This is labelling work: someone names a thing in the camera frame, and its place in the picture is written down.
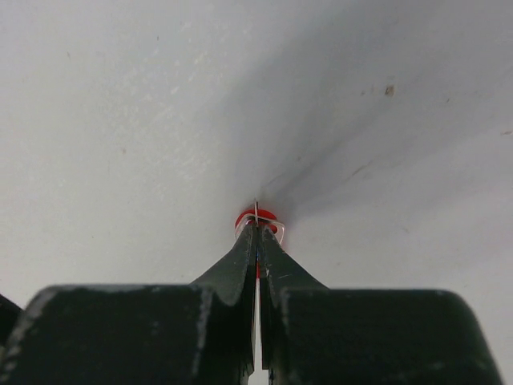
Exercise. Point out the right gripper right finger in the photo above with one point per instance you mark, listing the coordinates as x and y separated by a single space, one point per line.
312 334

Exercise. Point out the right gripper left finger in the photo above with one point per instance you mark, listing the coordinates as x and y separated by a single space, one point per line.
198 333

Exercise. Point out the red key tag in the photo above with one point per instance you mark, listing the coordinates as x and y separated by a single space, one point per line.
265 218

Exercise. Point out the silver key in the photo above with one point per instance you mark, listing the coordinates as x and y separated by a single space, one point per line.
255 212

